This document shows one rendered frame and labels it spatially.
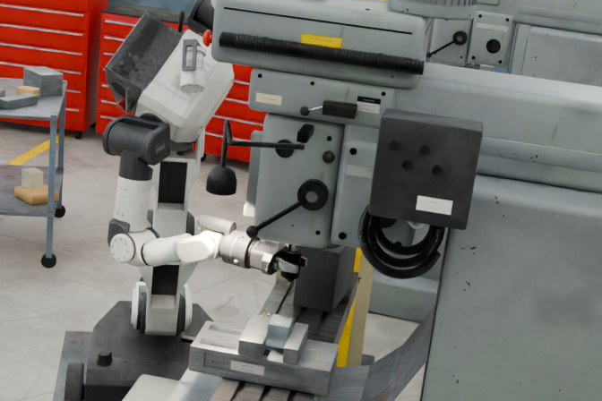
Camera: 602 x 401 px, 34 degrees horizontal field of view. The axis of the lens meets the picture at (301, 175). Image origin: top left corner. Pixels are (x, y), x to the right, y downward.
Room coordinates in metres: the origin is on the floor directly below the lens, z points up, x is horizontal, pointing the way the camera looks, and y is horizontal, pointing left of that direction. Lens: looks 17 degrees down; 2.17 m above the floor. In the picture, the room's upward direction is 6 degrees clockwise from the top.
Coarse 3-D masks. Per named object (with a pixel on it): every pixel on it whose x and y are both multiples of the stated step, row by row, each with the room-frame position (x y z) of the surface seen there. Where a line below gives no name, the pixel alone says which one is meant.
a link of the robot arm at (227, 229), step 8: (200, 216) 2.38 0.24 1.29; (208, 216) 2.38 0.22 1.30; (200, 224) 2.37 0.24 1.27; (208, 224) 2.36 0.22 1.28; (216, 224) 2.36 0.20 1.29; (224, 224) 2.35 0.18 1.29; (232, 224) 2.35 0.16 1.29; (208, 232) 2.37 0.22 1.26; (216, 232) 2.37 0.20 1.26; (224, 232) 2.34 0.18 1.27; (232, 232) 2.35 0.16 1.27; (216, 240) 2.34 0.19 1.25; (224, 240) 2.33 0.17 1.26; (232, 240) 2.33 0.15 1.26; (216, 248) 2.34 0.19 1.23; (224, 248) 2.32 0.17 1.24; (216, 256) 2.35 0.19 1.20; (224, 256) 2.32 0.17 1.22; (232, 264) 2.33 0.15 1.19
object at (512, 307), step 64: (512, 192) 2.02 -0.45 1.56; (576, 192) 2.07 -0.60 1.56; (448, 256) 2.01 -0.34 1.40; (512, 256) 1.99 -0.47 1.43; (576, 256) 1.97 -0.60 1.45; (448, 320) 2.00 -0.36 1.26; (512, 320) 1.98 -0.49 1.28; (576, 320) 1.96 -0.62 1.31; (448, 384) 2.00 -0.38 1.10; (512, 384) 1.98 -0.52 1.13; (576, 384) 1.96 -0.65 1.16
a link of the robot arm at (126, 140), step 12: (120, 132) 2.53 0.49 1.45; (132, 132) 2.52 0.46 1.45; (144, 132) 2.52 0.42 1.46; (108, 144) 2.53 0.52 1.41; (120, 144) 2.52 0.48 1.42; (132, 144) 2.50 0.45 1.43; (120, 156) 2.54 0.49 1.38; (132, 156) 2.50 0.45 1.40; (120, 168) 2.52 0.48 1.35; (132, 168) 2.50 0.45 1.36; (144, 168) 2.51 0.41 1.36; (144, 180) 2.51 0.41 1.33
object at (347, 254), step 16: (304, 256) 2.64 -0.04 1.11; (320, 256) 2.62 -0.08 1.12; (336, 256) 2.61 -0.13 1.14; (352, 256) 2.78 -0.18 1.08; (304, 272) 2.63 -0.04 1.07; (320, 272) 2.62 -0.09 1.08; (336, 272) 2.61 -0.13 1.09; (352, 272) 2.80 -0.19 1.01; (304, 288) 2.63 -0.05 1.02; (320, 288) 2.62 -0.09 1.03; (336, 288) 2.62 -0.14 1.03; (304, 304) 2.63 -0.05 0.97; (320, 304) 2.62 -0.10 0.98; (336, 304) 2.65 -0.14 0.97
